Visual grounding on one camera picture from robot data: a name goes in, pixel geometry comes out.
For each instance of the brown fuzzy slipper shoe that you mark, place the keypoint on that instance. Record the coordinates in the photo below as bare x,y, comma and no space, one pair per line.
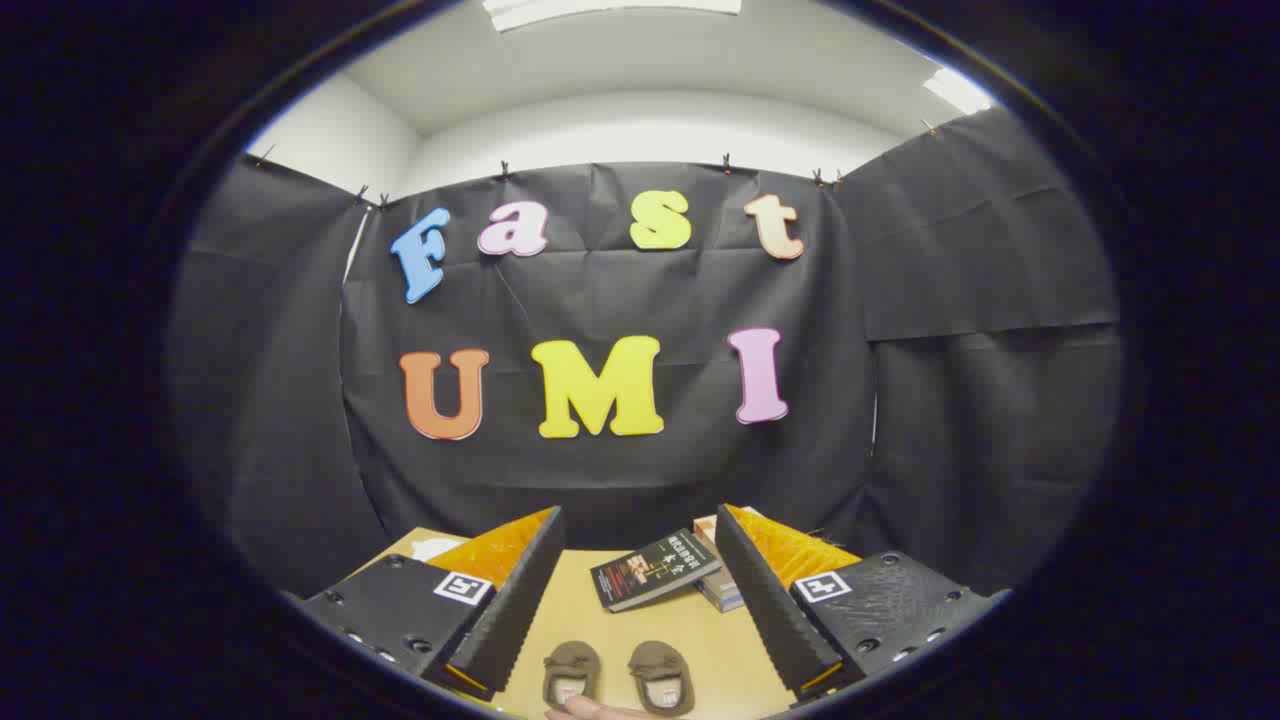
660,668
571,665

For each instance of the black cover book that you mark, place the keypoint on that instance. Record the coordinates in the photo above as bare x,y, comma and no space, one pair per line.
655,570

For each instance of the blue cover book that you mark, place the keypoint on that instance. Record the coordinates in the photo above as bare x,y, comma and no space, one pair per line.
728,595

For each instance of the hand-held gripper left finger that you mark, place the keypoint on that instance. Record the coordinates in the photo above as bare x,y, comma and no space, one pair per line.
520,590

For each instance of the row of black cloth clips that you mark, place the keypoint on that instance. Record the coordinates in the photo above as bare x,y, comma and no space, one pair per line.
505,170

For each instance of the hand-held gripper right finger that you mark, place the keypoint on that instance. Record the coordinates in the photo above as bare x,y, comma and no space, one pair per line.
765,600

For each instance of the small ceiling light panel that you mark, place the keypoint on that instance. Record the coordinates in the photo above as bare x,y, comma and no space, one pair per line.
955,90

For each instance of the long ceiling light panel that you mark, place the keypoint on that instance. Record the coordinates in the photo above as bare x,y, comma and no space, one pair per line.
610,8

